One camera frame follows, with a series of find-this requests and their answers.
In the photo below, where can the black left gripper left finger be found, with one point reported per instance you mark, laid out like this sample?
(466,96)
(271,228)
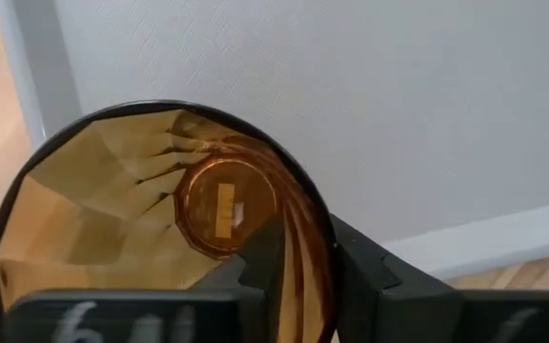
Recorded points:
(127,319)

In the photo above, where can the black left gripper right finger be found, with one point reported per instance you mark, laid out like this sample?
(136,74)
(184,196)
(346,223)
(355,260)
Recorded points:
(422,314)

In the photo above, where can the amber faceted glass cup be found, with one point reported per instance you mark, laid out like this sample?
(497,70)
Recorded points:
(88,190)

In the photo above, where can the grey plastic tray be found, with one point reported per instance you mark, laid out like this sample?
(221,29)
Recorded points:
(351,95)

